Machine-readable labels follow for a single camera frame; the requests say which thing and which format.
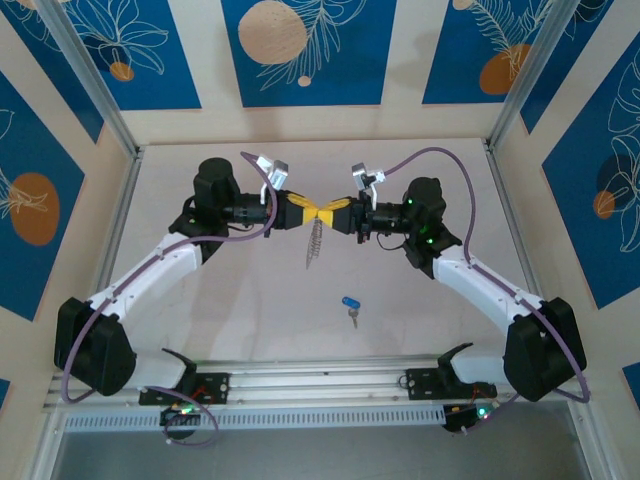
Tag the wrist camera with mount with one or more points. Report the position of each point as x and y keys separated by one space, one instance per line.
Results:
x=279 y=174
x=359 y=170

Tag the aluminium corner post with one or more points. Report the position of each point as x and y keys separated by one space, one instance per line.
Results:
x=90 y=75
x=537 y=75

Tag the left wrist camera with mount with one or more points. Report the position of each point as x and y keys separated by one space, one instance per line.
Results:
x=279 y=174

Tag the right aluminium corner post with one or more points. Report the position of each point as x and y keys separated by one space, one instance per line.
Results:
x=537 y=75

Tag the aluminium side rail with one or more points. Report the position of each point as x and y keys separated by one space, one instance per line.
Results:
x=120 y=220
x=502 y=200

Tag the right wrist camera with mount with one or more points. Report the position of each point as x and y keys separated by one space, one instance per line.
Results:
x=359 y=170

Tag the left aluminium corner post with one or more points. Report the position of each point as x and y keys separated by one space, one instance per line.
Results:
x=90 y=75

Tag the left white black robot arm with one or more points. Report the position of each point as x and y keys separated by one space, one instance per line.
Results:
x=150 y=272

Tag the key with blue cap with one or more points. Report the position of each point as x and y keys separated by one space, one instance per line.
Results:
x=350 y=302

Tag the aluminium frame leg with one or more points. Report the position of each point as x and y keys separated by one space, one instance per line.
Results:
x=590 y=440
x=47 y=445

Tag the black controller board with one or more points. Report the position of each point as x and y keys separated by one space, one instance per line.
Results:
x=470 y=415
x=180 y=414

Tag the right black controller board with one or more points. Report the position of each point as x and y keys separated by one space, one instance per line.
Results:
x=470 y=415

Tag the aluminium front rail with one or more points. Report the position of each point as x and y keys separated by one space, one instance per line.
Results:
x=325 y=382

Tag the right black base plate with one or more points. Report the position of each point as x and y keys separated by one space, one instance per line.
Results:
x=420 y=385

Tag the left aluminium side rail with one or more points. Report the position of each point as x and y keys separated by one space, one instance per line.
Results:
x=120 y=220

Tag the left black controller board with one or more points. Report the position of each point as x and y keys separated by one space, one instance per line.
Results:
x=180 y=414

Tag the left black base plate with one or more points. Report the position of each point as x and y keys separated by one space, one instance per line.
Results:
x=217 y=387

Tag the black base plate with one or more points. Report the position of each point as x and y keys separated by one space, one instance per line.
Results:
x=420 y=385
x=217 y=387

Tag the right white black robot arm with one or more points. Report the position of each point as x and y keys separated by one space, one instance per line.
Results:
x=480 y=285

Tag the right aluminium side rail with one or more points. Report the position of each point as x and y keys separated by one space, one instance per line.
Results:
x=502 y=200

